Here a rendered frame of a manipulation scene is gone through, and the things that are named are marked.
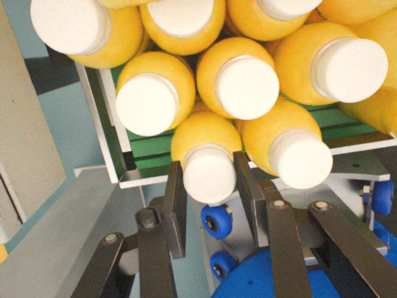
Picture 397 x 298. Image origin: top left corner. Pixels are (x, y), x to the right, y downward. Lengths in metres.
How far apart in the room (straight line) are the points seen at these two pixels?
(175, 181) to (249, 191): 0.05
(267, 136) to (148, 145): 0.20
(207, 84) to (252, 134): 0.06
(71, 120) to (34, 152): 1.14
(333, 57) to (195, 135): 0.11
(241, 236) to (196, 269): 1.32
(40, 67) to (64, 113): 1.04
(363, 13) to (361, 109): 0.13
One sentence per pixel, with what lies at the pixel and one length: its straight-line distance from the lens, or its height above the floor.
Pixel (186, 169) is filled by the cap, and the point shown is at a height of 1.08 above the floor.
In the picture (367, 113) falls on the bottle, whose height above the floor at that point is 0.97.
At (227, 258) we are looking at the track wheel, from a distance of 0.39.
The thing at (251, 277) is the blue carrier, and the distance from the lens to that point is 0.37.
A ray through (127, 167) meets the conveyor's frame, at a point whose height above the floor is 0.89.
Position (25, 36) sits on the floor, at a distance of 1.43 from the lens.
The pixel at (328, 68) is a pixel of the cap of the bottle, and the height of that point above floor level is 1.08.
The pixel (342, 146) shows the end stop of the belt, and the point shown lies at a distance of 0.34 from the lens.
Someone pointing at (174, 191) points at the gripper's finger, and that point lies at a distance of 0.17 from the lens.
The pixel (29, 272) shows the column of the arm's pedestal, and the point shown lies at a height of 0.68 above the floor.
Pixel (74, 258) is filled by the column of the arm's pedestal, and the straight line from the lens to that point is 0.88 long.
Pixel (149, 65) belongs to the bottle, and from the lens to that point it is 0.21.
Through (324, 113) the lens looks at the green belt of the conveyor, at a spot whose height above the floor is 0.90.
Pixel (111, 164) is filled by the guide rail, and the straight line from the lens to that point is 0.32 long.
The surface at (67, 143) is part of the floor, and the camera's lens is 1.46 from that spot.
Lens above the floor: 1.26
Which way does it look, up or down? 70 degrees down
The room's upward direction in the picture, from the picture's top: 177 degrees clockwise
